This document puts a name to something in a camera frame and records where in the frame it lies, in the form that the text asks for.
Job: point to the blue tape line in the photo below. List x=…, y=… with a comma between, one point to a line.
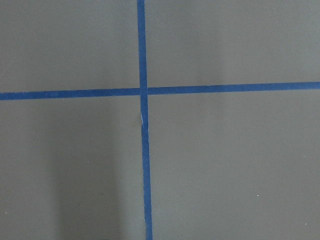
x=142, y=45
x=225, y=88

